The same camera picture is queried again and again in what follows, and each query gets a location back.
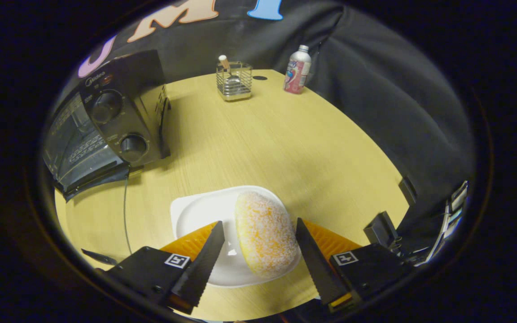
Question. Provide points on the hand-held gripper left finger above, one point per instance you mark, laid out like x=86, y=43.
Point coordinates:
x=202, y=267

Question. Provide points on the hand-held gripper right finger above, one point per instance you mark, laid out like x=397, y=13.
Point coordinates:
x=319, y=264

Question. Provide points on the sugar-coated donut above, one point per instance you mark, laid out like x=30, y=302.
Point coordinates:
x=265, y=233

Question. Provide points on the black toaster oven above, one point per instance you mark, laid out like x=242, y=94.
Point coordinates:
x=124, y=103

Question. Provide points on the white plate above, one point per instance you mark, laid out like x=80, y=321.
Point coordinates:
x=204, y=211

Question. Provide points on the white and pink bottle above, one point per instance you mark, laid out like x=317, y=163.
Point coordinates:
x=298, y=72

